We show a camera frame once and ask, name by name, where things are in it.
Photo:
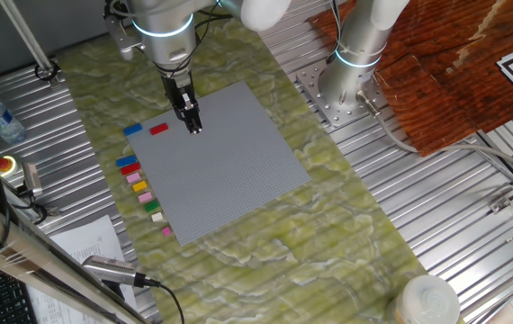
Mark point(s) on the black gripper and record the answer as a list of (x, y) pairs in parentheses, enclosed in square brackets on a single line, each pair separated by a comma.
[(177, 87)]

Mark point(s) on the blue Lego brick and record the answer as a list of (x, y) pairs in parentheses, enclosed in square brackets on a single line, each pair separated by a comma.
[(126, 160), (132, 129)]

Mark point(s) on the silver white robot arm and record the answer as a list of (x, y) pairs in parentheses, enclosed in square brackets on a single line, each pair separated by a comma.
[(166, 40)]

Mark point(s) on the red Lego brick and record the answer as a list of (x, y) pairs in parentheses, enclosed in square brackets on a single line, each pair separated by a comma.
[(130, 168), (159, 128)]

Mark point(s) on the grey Lego baseplate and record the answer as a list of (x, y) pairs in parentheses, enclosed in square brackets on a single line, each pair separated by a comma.
[(220, 171)]

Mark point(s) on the yellow Lego brick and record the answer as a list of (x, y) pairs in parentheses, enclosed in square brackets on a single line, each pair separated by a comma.
[(139, 186)]

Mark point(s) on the green Lego brick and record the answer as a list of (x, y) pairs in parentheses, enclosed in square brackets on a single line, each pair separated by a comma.
[(151, 206)]

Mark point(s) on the white Lego brick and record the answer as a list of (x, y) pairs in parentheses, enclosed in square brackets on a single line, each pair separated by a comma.
[(157, 217)]

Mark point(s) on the small pink Lego brick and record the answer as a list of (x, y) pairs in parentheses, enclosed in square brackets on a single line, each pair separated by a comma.
[(167, 231)]

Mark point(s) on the printed paper sheet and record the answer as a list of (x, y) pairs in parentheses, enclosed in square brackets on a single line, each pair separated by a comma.
[(90, 243)]

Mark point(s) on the small silver box device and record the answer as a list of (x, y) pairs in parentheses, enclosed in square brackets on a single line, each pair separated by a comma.
[(31, 177)]

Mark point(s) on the green marble pattern mat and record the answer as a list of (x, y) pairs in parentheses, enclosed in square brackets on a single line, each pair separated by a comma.
[(283, 261)]

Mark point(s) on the slim aluminium pole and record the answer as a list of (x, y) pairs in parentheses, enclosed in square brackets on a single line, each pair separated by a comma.
[(24, 36)]

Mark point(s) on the clear water bottle blue cap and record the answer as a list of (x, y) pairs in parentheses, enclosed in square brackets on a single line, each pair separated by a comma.
[(0, 119)]

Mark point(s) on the red emergency stop button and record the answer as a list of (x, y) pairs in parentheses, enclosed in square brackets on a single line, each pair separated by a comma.
[(3, 164)]

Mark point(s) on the brown wooden board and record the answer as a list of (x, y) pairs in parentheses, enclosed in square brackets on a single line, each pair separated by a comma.
[(441, 67)]

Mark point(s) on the white plastic jar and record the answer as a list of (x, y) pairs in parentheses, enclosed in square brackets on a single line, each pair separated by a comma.
[(427, 301)]

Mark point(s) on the wrist camera with silver bracket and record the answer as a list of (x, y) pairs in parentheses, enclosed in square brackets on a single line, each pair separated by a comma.
[(121, 38)]

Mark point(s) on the silver robot mount plate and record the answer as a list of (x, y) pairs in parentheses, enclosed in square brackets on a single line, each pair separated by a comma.
[(310, 85)]

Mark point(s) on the silver ribbed camera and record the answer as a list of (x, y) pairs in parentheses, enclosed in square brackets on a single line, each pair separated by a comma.
[(110, 270)]

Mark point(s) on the aluminium frame beam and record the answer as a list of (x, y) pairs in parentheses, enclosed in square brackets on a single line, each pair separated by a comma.
[(36, 265)]

